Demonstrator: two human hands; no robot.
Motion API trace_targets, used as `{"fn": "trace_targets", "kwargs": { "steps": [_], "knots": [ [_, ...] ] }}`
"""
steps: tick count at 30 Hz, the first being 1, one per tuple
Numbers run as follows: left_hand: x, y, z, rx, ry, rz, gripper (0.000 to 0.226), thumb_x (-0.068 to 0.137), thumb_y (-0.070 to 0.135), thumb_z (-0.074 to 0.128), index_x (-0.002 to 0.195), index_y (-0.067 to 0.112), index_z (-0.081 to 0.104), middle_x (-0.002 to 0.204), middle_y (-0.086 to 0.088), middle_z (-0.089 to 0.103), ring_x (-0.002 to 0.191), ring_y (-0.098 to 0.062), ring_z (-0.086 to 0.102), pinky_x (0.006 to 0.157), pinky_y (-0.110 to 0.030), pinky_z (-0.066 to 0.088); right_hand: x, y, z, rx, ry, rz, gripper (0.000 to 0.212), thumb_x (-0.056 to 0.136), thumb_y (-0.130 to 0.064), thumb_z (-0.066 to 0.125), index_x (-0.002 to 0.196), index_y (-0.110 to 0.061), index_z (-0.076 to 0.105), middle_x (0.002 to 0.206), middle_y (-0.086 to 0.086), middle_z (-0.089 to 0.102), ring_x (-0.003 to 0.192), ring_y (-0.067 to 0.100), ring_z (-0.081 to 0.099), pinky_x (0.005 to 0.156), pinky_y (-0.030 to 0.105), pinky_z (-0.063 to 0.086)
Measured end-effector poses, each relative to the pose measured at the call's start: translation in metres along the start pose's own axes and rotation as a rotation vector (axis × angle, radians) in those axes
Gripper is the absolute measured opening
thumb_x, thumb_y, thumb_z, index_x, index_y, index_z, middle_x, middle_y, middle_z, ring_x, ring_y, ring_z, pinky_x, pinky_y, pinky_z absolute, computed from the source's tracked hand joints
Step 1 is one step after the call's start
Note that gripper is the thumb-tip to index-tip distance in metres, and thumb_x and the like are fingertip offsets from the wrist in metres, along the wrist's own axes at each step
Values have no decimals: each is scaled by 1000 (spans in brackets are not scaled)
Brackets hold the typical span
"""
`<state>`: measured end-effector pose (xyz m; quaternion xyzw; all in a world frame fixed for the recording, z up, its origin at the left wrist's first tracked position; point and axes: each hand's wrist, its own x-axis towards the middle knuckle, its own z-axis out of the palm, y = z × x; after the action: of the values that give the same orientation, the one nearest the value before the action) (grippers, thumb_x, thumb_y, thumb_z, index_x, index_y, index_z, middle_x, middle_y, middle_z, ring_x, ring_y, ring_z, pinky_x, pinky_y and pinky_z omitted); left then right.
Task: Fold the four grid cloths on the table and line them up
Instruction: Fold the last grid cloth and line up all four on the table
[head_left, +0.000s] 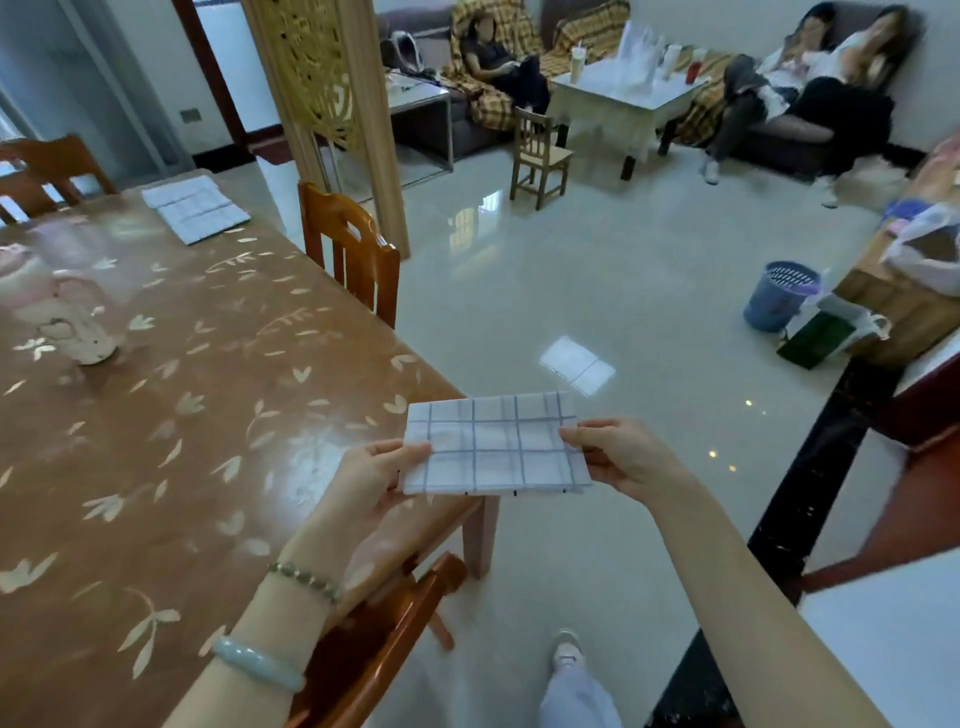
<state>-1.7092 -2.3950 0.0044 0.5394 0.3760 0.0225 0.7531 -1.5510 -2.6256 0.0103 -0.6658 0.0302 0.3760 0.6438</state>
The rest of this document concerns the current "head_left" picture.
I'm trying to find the dark red door frame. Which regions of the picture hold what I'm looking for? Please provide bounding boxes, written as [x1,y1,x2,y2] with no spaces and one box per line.
[170,0,256,174]

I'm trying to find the cream bottle with pink lid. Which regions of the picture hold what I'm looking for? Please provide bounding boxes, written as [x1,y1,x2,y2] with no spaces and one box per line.
[0,243,121,367]

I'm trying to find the person's left forearm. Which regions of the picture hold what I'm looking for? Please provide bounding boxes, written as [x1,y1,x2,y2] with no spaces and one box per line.
[161,558,354,728]

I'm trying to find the dark green bag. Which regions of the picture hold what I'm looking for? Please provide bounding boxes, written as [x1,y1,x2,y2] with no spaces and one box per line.
[776,311,853,371]

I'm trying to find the yellow plaid blanket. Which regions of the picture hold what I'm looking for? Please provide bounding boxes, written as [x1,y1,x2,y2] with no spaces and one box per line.
[671,50,744,148]
[442,0,631,133]

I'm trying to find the white paper bag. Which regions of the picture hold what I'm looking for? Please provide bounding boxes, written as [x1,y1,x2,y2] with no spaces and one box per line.
[817,293,892,354]

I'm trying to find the grey sofa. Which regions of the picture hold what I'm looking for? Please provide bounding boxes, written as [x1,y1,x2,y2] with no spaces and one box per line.
[374,0,631,159]

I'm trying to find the wooden dining chair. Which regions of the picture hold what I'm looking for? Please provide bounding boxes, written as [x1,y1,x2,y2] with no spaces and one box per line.
[284,552,470,728]
[297,179,403,331]
[0,134,118,226]

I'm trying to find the grey coffee table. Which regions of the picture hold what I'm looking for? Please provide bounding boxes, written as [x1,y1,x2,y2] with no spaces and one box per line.
[386,71,455,174]

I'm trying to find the white grey device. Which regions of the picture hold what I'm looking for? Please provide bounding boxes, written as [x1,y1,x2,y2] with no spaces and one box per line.
[389,29,423,76]

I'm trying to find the pale jade bangle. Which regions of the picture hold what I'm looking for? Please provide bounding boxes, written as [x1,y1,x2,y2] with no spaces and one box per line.
[211,635,307,694]

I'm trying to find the white shoe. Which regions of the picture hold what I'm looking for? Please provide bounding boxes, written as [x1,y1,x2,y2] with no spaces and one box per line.
[551,628,586,676]

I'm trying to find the white black-grid napkin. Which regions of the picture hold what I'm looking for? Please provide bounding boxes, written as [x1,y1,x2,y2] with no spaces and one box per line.
[140,176,219,198]
[146,185,234,219]
[401,391,594,498]
[158,198,253,247]

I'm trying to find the white coffee table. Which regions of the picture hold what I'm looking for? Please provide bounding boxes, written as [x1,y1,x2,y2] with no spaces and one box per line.
[547,56,710,181]

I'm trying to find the dark red door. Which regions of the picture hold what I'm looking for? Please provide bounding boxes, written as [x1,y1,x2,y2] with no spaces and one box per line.
[798,359,960,594]

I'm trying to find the blue plastic bin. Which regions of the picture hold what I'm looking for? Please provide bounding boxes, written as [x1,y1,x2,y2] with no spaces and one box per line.
[742,260,823,334]

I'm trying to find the brown floral wooden table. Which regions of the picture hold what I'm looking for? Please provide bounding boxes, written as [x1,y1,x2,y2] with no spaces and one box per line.
[0,168,500,728]

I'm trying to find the person's left hand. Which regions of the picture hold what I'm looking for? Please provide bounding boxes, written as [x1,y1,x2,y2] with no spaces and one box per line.
[292,438,435,594]

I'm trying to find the pale wooden chair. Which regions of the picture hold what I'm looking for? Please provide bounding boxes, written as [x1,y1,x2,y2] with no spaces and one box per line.
[509,106,575,211]

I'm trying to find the grey metal door frame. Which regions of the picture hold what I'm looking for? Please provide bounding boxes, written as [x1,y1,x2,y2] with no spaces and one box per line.
[0,0,196,181]

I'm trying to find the dark beaded bracelet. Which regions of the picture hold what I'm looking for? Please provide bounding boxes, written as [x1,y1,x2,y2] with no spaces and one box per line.
[267,560,341,605]

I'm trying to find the clear plastic bag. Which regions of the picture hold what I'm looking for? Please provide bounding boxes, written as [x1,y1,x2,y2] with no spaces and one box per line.
[614,18,669,95]

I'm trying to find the dark sofa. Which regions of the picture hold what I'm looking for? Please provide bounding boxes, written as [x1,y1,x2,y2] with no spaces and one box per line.
[671,0,928,181]

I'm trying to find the low wooden cabinet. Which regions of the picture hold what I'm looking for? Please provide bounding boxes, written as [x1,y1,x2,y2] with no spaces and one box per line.
[832,127,960,369]

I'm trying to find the white plastic bag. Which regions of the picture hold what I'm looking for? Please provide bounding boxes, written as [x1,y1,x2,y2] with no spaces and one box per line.
[881,202,960,298]

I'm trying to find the person's grey trousers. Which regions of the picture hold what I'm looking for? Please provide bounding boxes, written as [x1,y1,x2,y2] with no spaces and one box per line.
[538,663,624,728]

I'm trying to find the person's right forearm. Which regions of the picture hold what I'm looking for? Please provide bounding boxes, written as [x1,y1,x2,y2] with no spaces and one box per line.
[644,487,894,728]

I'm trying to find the person's right hand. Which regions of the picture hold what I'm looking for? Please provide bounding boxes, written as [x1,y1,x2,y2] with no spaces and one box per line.
[558,418,703,519]

